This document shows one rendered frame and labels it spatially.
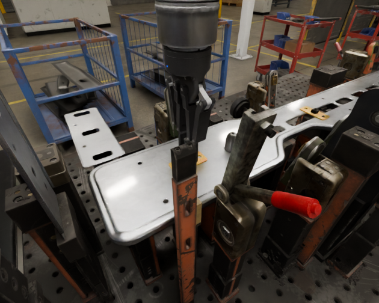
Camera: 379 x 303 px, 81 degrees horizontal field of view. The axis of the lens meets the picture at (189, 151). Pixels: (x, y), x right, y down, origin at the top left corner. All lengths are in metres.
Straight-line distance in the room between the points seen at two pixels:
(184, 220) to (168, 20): 0.27
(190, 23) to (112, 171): 0.34
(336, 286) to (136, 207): 0.57
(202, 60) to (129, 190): 0.28
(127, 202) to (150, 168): 0.10
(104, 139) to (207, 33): 0.40
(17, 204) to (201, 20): 0.37
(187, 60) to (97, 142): 0.36
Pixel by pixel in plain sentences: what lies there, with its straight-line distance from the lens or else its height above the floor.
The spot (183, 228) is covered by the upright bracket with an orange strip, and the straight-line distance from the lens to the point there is 0.33.
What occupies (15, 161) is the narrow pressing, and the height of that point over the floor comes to 1.17.
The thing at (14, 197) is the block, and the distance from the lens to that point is 0.43.
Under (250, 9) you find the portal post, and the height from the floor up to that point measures 0.84.
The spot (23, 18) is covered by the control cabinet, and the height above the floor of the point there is 0.43.
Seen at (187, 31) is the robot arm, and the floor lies 1.28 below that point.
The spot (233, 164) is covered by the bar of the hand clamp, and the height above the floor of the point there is 1.13.
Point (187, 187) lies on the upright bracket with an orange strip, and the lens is 0.27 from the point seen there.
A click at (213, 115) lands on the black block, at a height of 0.99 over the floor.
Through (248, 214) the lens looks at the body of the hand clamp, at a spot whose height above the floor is 1.05.
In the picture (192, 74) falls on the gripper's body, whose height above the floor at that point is 1.22.
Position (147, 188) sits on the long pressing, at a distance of 0.47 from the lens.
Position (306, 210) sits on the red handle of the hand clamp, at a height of 1.14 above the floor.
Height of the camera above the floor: 1.34
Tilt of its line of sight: 39 degrees down
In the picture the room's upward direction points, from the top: straight up
